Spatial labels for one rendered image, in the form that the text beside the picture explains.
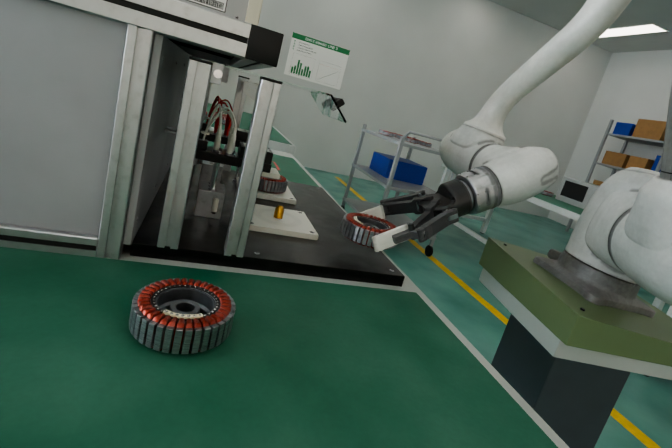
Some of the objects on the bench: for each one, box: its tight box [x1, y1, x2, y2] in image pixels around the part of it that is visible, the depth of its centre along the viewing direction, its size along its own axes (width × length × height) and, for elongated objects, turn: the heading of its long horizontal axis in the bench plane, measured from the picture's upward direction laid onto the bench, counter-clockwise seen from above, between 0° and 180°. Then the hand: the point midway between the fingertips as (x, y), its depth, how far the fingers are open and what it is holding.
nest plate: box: [249, 204, 319, 240], centre depth 86 cm, size 15×15×1 cm
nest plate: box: [236, 177, 297, 205], centre depth 108 cm, size 15×15×1 cm
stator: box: [258, 175, 288, 193], centre depth 107 cm, size 11×11×4 cm
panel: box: [123, 33, 192, 245], centre depth 85 cm, size 1×66×30 cm, turn 148°
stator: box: [129, 278, 236, 354], centre depth 46 cm, size 11×11×4 cm
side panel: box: [0, 0, 155, 260], centre depth 51 cm, size 28×3×32 cm, turn 58°
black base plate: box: [130, 163, 405, 287], centre depth 97 cm, size 47×64×2 cm
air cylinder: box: [194, 180, 225, 219], centre depth 80 cm, size 5×8×6 cm
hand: (371, 229), depth 77 cm, fingers closed on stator, 11 cm apart
